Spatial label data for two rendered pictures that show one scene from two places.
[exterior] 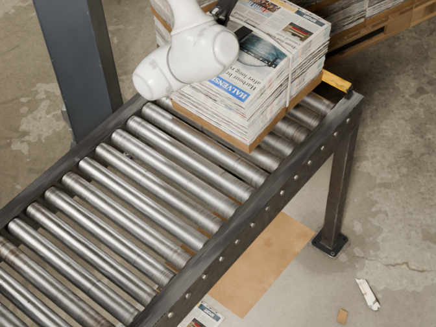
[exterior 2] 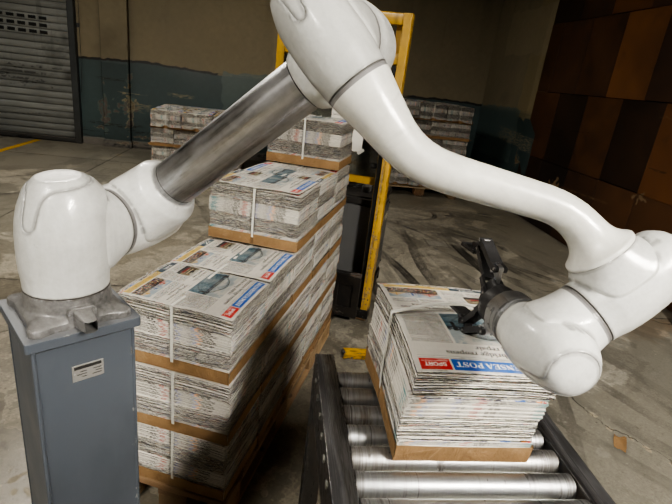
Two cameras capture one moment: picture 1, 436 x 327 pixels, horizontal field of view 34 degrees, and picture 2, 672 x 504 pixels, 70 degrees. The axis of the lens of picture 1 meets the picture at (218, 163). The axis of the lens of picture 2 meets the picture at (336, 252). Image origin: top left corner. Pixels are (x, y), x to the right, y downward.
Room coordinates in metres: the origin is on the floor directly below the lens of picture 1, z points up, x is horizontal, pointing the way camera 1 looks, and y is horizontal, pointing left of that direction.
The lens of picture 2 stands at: (1.06, 0.81, 1.50)
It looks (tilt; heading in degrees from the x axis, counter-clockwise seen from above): 20 degrees down; 310
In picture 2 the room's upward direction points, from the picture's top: 7 degrees clockwise
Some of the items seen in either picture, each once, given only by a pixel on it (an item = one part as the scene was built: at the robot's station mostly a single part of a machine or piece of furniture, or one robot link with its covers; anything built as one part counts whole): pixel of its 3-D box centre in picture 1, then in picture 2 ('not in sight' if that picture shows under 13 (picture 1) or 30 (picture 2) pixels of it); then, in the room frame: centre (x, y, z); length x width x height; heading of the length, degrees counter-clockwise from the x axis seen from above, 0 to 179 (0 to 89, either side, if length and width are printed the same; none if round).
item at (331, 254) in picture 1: (329, 241); not in sight; (1.42, -0.41, 0.01); 0.14 x 0.13 x 0.01; 48
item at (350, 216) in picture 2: not in sight; (332, 238); (3.19, -1.71, 0.40); 0.69 x 0.55 x 0.80; 28
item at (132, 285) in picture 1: (90, 253); not in sight; (0.96, 0.34, 0.77); 0.47 x 0.05 x 0.05; 48
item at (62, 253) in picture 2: not in sight; (67, 228); (2.01, 0.48, 1.17); 0.18 x 0.16 x 0.22; 114
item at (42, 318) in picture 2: not in sight; (71, 299); (1.98, 0.49, 1.03); 0.22 x 0.18 x 0.06; 176
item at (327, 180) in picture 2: not in sight; (289, 195); (2.67, -0.74, 0.95); 0.38 x 0.29 x 0.23; 27
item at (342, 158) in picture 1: (337, 189); not in sight; (1.42, -0.41, 0.34); 0.06 x 0.06 x 0.68; 48
